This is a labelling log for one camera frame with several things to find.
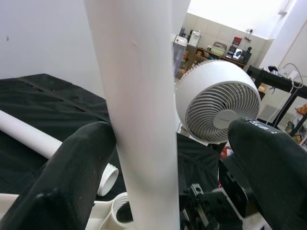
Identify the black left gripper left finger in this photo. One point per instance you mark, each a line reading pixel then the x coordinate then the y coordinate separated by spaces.
pixel 60 179

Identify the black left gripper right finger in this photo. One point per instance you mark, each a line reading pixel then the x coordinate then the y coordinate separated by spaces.
pixel 275 172

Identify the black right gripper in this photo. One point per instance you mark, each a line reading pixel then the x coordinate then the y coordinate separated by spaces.
pixel 208 208

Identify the white plastic table top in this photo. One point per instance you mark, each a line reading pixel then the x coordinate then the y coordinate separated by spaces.
pixel 103 215

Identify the white plastic table leg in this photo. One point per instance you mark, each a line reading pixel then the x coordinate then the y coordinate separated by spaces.
pixel 144 95
pixel 24 129

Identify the black table cloth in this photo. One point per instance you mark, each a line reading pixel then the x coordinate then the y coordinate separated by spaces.
pixel 48 95

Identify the white floor fan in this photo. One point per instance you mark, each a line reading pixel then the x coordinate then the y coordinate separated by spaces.
pixel 216 95

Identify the wooden shelf cabinet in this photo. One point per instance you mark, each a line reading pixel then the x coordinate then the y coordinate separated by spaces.
pixel 204 57

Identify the white tower air purifier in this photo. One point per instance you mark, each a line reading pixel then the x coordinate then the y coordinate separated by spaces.
pixel 180 52

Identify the white countertop appliance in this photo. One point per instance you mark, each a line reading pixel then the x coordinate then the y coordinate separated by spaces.
pixel 194 37

